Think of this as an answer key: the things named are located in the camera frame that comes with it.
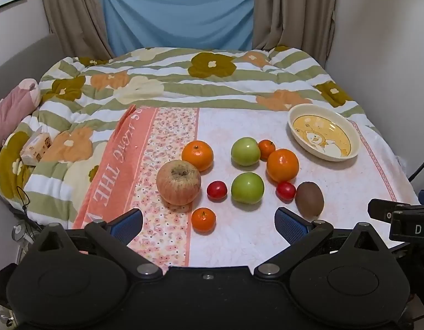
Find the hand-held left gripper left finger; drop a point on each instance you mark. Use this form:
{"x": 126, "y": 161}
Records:
{"x": 127, "y": 225}

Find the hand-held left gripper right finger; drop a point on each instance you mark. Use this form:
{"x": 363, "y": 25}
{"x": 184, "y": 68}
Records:
{"x": 290, "y": 226}

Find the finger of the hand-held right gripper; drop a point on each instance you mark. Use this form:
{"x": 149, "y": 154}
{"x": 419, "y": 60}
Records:
{"x": 380, "y": 208}

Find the brown kiwi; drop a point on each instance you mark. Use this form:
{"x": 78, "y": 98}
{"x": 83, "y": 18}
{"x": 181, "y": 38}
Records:
{"x": 310, "y": 198}

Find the red cherry tomato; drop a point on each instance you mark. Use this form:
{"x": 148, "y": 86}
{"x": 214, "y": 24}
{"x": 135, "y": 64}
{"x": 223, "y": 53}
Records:
{"x": 217, "y": 190}
{"x": 286, "y": 191}

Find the green apple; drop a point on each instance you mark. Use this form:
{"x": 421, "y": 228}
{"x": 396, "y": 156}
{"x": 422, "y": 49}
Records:
{"x": 247, "y": 188}
{"x": 245, "y": 152}

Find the large red apple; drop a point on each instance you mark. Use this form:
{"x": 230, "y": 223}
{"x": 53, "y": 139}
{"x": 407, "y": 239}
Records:
{"x": 178, "y": 184}

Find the small orange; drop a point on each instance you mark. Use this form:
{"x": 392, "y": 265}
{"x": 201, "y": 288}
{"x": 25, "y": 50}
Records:
{"x": 203, "y": 220}
{"x": 267, "y": 147}

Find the cream bear-print bowl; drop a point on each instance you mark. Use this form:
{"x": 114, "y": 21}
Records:
{"x": 324, "y": 132}

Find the pink floral printed towel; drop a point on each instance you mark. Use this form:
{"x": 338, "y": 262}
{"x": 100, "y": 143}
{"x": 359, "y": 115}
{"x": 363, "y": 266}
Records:
{"x": 353, "y": 185}

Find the large orange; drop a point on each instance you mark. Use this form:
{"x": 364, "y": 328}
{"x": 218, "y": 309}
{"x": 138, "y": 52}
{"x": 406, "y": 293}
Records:
{"x": 197, "y": 156}
{"x": 282, "y": 165}

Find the tissue packet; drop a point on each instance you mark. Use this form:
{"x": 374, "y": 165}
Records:
{"x": 34, "y": 146}

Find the striped flower-print blanket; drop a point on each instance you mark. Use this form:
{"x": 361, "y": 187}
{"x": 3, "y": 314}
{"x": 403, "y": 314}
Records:
{"x": 170, "y": 72}

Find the pink plush pillow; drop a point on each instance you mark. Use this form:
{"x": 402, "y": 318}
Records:
{"x": 12, "y": 110}

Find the beige headboard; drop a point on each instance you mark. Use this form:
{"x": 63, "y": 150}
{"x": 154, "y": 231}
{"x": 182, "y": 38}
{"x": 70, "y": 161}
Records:
{"x": 19, "y": 62}

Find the beige curtain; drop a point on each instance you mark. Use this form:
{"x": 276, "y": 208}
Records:
{"x": 71, "y": 13}
{"x": 294, "y": 13}

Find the blue hanging cloth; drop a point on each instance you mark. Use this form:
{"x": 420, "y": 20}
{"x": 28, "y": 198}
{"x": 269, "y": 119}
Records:
{"x": 177, "y": 13}

